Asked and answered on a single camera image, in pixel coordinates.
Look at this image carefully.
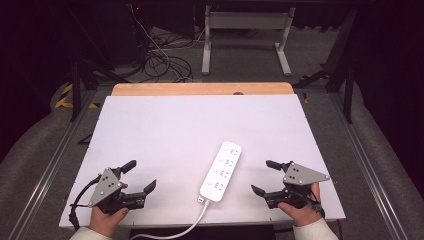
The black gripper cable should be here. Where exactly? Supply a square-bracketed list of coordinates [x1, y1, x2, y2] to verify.
[68, 174, 102, 231]
[309, 196, 326, 219]

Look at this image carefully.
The black metal stand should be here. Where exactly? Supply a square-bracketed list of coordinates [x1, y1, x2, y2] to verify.
[292, 9, 358, 125]
[68, 3, 132, 123]

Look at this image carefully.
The person's left hand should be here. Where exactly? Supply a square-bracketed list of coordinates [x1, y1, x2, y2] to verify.
[88, 181, 130, 238]

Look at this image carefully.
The white metal desk frame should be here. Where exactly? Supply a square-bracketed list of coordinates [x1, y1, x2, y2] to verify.
[201, 4, 297, 77]

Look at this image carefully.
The person's right hand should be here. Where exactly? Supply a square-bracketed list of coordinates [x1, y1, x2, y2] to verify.
[277, 182, 326, 228]

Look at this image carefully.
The aluminium floor rail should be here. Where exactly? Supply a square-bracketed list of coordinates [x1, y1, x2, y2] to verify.
[329, 93, 402, 240]
[7, 90, 98, 240]

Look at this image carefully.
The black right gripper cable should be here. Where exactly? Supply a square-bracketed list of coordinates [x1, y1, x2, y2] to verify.
[309, 196, 326, 219]

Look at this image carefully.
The white power strip cable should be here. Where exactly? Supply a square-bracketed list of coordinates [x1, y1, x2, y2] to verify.
[129, 198, 212, 240]

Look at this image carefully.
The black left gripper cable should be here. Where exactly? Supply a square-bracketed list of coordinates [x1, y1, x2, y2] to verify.
[68, 174, 102, 231]

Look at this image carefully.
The black floor cable bundle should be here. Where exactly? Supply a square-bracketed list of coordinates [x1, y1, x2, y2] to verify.
[142, 31, 195, 83]

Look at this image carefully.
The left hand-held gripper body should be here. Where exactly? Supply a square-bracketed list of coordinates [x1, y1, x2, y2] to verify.
[88, 166, 148, 215]

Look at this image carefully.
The wooden table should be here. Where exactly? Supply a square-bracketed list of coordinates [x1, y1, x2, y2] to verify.
[110, 82, 295, 97]

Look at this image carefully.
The white floor cable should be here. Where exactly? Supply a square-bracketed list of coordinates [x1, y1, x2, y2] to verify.
[128, 3, 207, 82]

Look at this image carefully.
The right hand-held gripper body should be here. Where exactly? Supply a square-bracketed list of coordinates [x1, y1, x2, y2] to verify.
[264, 161, 331, 210]

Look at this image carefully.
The yellow black hazard tape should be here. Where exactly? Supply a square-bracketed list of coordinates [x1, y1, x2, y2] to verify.
[54, 83, 101, 110]

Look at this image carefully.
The white power strip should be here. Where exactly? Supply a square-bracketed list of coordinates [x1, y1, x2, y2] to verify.
[198, 140, 244, 204]

